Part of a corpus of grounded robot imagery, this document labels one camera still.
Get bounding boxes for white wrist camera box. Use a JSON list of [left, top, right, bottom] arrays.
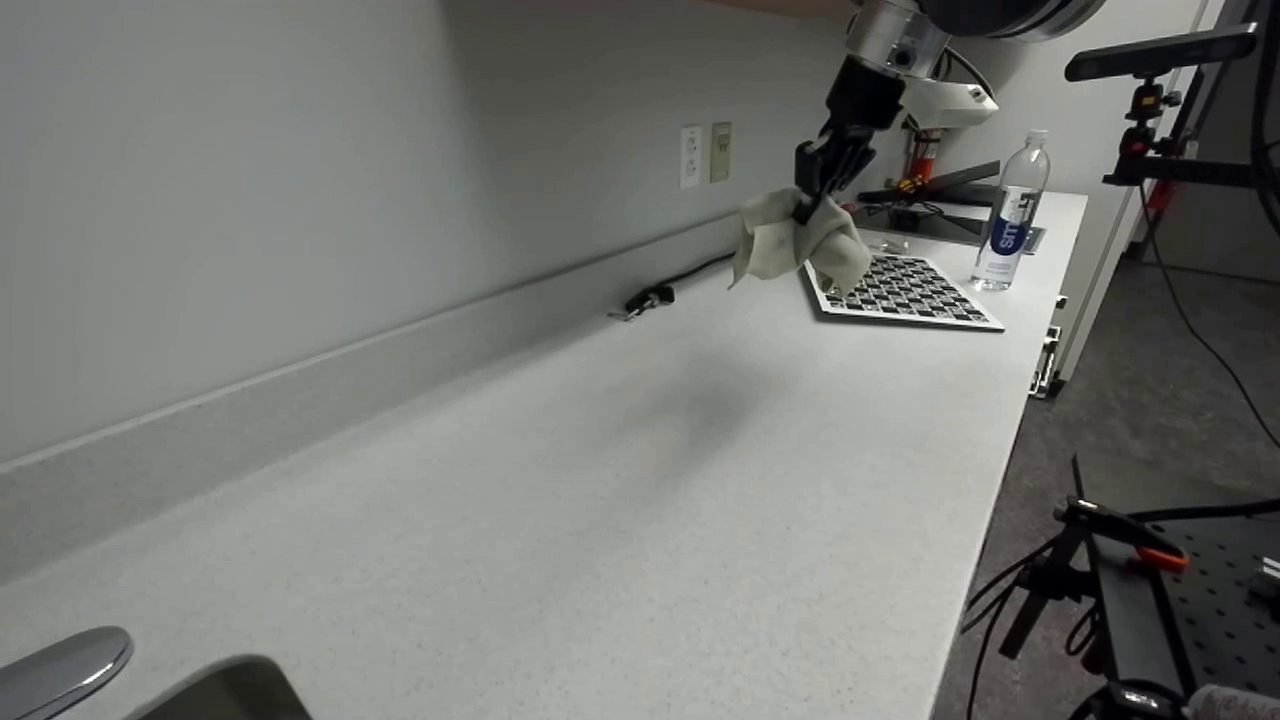
[[903, 49, 998, 130]]

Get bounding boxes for black cable on counter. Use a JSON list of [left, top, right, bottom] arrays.
[[619, 246, 734, 318]]

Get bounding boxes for black camera on tripod arm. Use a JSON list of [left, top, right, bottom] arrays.
[[1064, 19, 1262, 186]]

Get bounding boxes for white wall outlet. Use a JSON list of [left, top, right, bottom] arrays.
[[679, 128, 704, 190]]

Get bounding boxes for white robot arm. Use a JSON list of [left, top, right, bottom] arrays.
[[792, 0, 1104, 223]]

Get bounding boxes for checkered calibration board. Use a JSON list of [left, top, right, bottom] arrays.
[[799, 250, 998, 333]]

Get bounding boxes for cream wiping cloth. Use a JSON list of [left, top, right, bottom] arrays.
[[732, 186, 873, 291]]

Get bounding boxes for clear plastic water bottle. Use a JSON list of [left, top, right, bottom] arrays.
[[977, 130, 1053, 291]]

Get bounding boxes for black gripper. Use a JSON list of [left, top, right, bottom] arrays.
[[792, 56, 903, 223]]

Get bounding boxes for black metal bars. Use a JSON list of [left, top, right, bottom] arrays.
[[852, 159, 998, 245]]

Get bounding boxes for black tripod with orange clamp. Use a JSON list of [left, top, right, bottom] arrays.
[[959, 471, 1280, 720]]

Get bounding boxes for red clamp tool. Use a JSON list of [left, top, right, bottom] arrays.
[[903, 120, 938, 186]]

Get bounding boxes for chrome sink faucet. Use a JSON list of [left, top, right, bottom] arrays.
[[0, 623, 133, 720]]

